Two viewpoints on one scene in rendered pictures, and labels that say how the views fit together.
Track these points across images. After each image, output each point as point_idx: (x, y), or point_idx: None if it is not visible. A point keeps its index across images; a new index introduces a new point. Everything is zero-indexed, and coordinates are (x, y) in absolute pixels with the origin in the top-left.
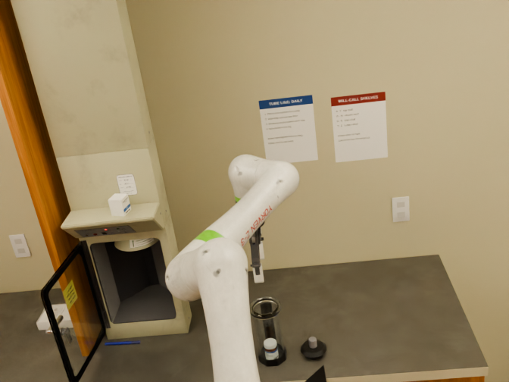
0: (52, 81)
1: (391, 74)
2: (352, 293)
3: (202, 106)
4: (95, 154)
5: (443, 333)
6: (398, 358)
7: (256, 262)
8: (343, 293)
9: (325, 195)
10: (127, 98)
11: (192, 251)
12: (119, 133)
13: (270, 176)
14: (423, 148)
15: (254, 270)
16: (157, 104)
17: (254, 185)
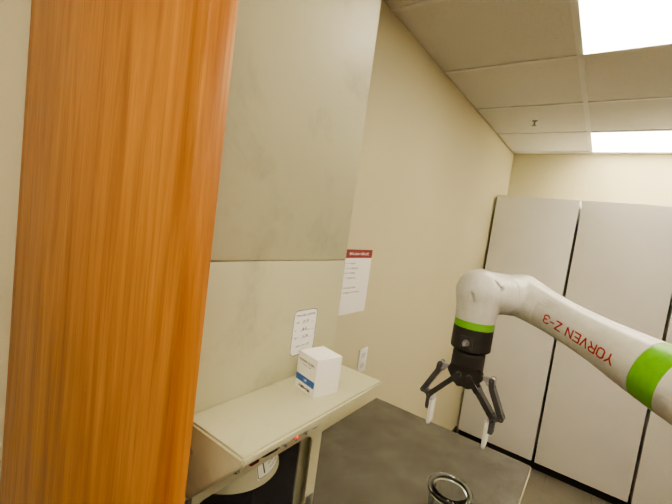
0: (262, 66)
1: (377, 236)
2: (378, 453)
3: None
4: (280, 262)
5: (477, 455)
6: (496, 493)
7: (503, 413)
8: (372, 456)
9: None
10: (349, 165)
11: None
12: (323, 224)
13: (546, 286)
14: (379, 302)
15: (487, 429)
16: None
17: (552, 295)
